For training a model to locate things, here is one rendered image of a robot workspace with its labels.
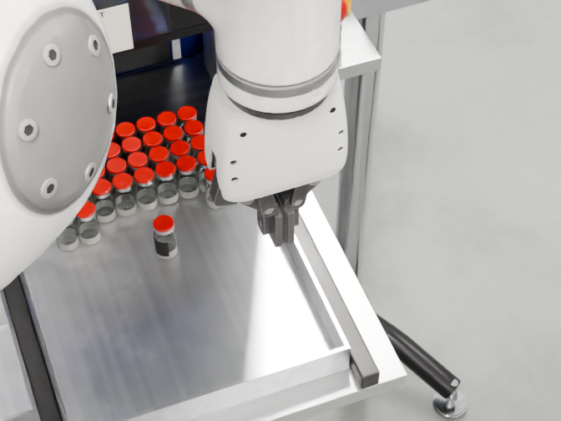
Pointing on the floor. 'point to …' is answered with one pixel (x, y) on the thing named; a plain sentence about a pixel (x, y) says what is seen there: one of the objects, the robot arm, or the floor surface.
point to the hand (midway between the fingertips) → (278, 216)
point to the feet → (428, 372)
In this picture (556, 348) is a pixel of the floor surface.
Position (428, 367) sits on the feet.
